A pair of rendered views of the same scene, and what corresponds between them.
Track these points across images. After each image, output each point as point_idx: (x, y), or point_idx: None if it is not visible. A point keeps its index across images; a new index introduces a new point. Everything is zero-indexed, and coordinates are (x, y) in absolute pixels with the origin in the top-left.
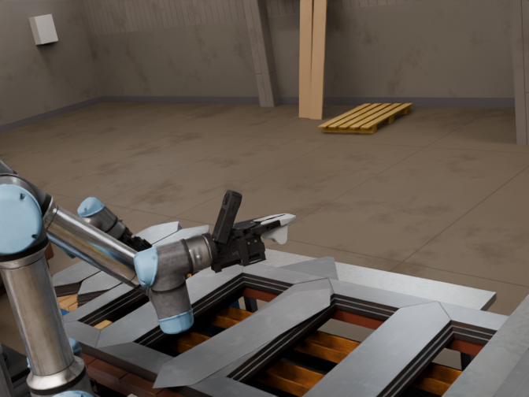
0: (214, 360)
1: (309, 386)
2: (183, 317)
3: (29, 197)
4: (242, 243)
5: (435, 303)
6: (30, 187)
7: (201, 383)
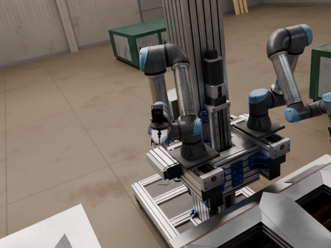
0: (282, 218)
1: None
2: None
3: (142, 55)
4: None
5: None
6: (163, 53)
7: (258, 210)
